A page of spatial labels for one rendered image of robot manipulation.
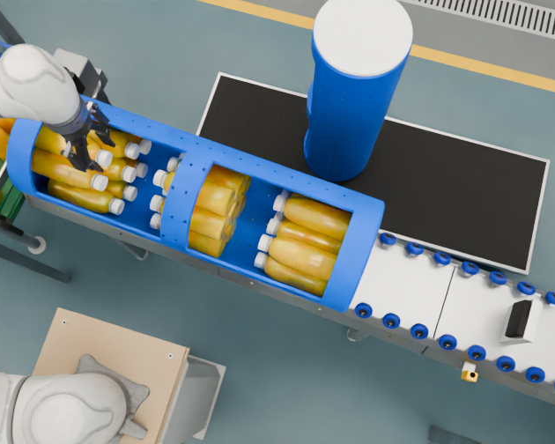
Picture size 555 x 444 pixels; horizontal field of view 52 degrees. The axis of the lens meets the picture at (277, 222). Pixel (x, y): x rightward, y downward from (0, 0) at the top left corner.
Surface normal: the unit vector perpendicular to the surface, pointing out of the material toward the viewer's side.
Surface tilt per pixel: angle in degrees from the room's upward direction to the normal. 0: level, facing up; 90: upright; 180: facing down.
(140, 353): 5
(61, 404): 12
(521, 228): 0
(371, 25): 0
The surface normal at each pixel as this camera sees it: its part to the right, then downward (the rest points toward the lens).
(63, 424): 0.15, -0.21
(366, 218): 0.12, -0.58
